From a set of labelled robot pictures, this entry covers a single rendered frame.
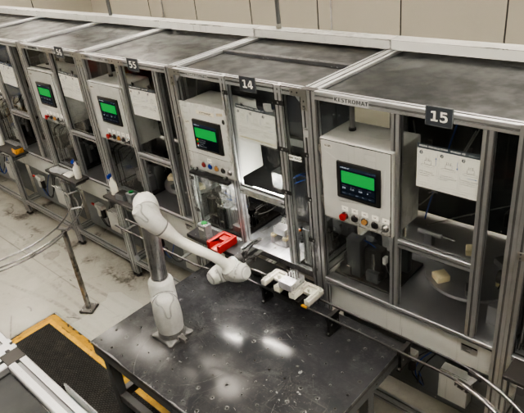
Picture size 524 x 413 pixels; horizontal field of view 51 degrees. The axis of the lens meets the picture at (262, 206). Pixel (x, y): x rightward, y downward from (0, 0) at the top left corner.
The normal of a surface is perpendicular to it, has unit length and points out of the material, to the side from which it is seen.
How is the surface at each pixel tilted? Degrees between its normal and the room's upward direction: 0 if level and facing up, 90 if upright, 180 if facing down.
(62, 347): 0
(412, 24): 90
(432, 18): 90
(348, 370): 0
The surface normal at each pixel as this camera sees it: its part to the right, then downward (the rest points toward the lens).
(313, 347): -0.11, -0.87
